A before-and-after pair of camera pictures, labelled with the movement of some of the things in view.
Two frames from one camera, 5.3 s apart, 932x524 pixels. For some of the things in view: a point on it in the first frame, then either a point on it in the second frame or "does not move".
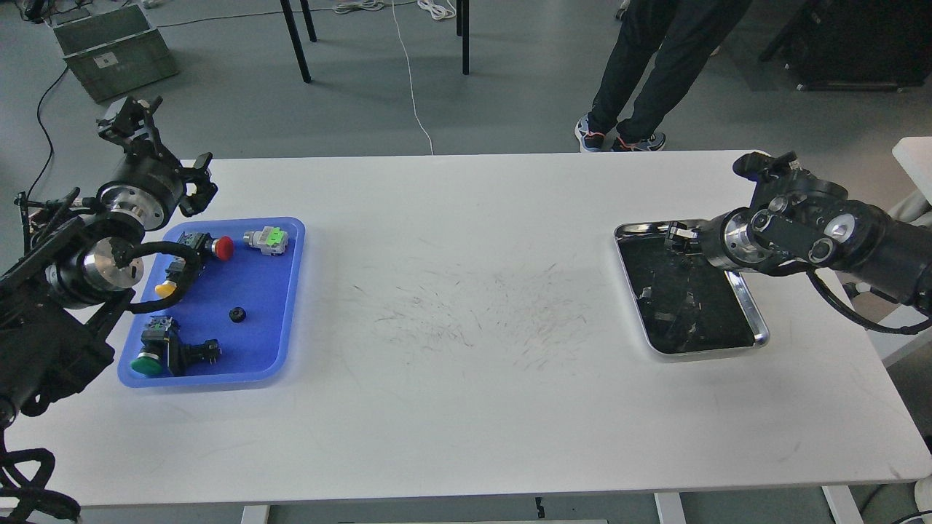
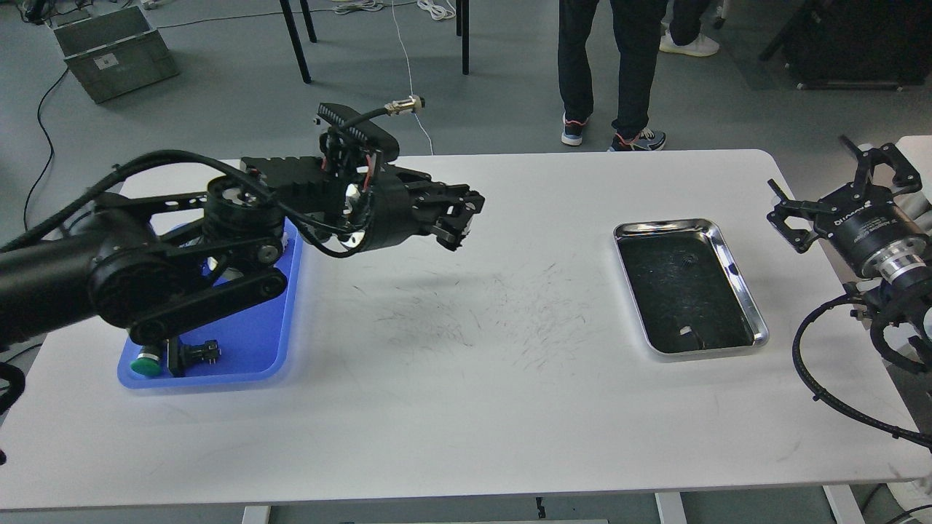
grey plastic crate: x=112 y=52 does not move
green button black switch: x=180 y=355 does not move
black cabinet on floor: x=857 y=45 does not move
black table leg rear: x=308 y=19 does not move
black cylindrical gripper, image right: x=731 y=239 -> x=878 y=236
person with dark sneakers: x=686 y=35 -> x=638 y=25
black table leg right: x=463 y=25 does not move
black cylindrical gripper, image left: x=147 y=191 -> x=394 y=219
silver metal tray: x=683 y=303 does not move
